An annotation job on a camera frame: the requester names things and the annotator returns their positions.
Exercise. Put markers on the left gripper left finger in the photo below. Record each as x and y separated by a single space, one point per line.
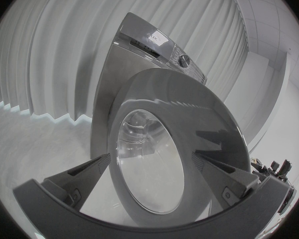
89 169

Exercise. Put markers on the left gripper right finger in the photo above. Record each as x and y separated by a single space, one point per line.
221 175

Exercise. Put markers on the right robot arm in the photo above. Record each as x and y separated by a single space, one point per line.
284 167

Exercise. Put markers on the washing machine door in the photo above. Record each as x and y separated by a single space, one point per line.
189 103

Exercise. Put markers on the grey washing machine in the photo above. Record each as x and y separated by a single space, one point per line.
119 66

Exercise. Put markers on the white curtain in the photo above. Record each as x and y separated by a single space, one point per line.
72 46

